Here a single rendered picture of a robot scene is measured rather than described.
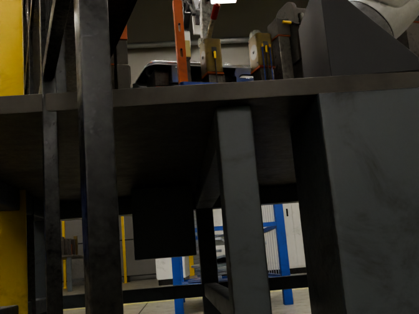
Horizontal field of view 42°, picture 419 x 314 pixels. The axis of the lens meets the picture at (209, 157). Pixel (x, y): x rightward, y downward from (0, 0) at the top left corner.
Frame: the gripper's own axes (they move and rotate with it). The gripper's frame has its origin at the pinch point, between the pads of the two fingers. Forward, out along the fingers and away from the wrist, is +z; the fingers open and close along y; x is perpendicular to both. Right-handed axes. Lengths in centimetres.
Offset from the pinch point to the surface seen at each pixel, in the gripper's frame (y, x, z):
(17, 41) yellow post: 43, 60, -13
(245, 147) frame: -71, 15, 58
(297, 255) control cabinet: 699, -423, 82
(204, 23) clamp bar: -16.0, 1.0, 1.7
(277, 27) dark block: -25.0, -22.1, 5.3
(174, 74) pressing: 1.1, 7.2, 14.2
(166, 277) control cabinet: 763, -195, 103
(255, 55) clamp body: -20.5, -14.9, 14.0
